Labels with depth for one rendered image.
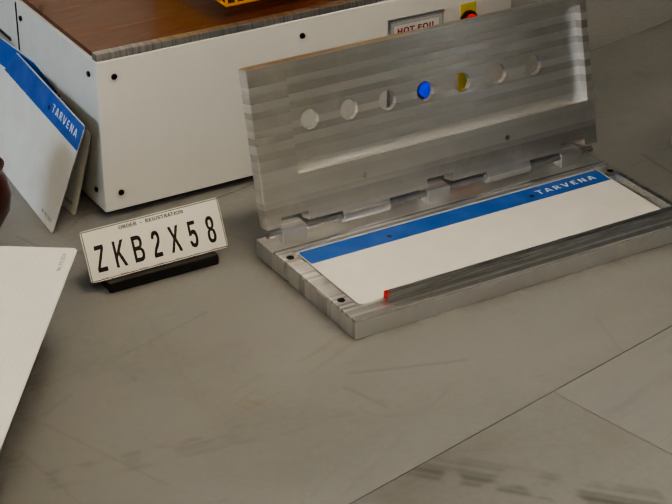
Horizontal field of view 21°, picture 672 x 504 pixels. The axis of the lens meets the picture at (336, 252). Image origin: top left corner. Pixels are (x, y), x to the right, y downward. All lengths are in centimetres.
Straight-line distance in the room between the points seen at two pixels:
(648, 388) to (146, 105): 65
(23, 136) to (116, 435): 56
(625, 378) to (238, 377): 37
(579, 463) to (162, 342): 44
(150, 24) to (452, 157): 37
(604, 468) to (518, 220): 44
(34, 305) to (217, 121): 48
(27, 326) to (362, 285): 39
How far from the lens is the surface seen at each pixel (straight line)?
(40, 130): 211
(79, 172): 207
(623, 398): 175
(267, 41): 208
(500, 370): 178
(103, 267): 191
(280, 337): 182
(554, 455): 166
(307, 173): 195
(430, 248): 195
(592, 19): 264
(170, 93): 204
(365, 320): 181
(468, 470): 164
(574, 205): 205
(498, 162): 208
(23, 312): 168
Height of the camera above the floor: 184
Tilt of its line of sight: 28 degrees down
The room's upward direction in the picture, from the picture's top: straight up
